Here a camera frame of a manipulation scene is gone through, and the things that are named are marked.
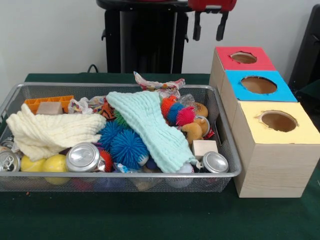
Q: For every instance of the yellow ball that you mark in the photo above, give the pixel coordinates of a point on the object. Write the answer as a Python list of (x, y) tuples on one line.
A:
[(53, 163)]

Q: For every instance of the silver drink can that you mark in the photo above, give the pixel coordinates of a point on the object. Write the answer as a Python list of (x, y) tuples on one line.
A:
[(215, 162), (81, 156)]

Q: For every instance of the white cloth with colourful dots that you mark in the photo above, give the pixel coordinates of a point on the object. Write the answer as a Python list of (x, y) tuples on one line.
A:
[(160, 85)]

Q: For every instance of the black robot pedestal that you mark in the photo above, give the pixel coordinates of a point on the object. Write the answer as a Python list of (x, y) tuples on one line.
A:
[(112, 37)]

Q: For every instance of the mint green muslin cloth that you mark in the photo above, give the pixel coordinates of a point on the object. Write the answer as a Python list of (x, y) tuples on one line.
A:
[(150, 125)]

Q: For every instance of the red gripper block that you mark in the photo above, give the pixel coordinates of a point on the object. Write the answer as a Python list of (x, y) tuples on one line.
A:
[(212, 5)]

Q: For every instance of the wooden box with three holes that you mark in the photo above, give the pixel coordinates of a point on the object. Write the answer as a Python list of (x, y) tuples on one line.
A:
[(275, 170)]

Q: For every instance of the light wooden block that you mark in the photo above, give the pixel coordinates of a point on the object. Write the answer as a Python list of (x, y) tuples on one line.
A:
[(203, 147)]

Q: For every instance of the cream muslin cloth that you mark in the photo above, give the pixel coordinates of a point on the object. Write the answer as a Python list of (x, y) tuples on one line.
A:
[(50, 132)]

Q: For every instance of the blue spiky rubber ball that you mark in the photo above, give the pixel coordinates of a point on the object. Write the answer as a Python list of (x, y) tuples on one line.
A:
[(108, 135), (128, 150)]

